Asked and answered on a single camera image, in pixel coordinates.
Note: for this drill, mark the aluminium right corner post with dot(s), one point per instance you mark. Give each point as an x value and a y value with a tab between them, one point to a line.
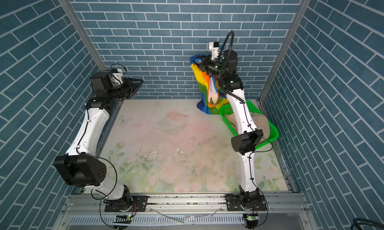
303	6

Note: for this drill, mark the aluminium left corner post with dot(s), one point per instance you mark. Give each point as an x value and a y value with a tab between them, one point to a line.
83	35

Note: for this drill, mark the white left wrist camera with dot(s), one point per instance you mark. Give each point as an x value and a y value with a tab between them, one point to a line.
116	72

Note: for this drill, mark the beige shorts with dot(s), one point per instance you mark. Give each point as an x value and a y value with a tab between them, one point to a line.
260	120

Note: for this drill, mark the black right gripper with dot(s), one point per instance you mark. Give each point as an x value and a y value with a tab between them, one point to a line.
206	62

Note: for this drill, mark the rainbow striped shorts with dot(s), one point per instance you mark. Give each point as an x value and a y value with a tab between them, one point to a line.
213	98

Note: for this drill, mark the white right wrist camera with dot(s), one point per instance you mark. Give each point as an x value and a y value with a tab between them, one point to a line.
214	48

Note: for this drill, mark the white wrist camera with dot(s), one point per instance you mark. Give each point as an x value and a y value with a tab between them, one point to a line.
116	72
214	48

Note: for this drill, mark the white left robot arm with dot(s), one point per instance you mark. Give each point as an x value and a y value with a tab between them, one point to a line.
80	166

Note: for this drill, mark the white vented cable tray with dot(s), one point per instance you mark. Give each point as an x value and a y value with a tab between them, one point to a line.
157	220

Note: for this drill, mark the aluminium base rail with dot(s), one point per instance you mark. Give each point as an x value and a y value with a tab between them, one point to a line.
278	211

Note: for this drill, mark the aluminium corner post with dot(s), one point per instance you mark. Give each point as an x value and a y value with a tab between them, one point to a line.
303	6
83	35

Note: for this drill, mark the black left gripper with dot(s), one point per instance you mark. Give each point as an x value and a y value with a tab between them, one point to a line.
129	85

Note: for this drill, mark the green plastic basket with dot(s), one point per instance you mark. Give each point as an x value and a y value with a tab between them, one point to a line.
226	110

